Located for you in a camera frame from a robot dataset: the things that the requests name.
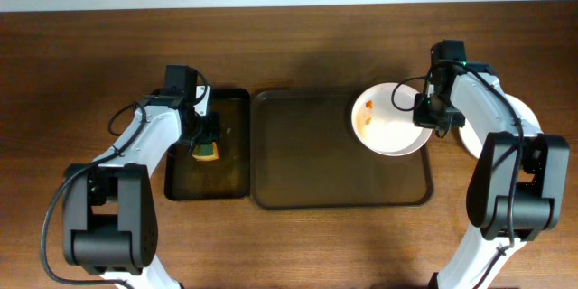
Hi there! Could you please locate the white plate ketchup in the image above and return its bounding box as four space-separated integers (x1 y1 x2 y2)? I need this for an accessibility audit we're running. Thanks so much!
350 83 432 157
459 94 541 159

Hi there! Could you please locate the yellow green sponge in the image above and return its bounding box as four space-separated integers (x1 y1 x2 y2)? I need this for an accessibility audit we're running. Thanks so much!
191 142 219 162

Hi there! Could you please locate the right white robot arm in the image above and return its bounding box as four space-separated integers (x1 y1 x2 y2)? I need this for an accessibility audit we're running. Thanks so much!
410 40 570 288

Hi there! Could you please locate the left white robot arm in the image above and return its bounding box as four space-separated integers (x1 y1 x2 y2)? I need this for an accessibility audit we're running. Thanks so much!
58 65 210 288

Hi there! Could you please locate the large brown serving tray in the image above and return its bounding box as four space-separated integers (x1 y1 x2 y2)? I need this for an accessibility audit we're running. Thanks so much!
250 89 434 210

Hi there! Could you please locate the white plate ketchup front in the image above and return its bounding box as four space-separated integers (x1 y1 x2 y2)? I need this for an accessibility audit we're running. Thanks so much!
459 94 541 159

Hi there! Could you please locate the small black water tray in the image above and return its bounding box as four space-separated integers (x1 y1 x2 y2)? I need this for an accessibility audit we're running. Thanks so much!
164 89 250 201

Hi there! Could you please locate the white plate ketchup back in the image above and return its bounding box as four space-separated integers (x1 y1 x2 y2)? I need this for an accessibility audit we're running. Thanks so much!
350 83 432 157

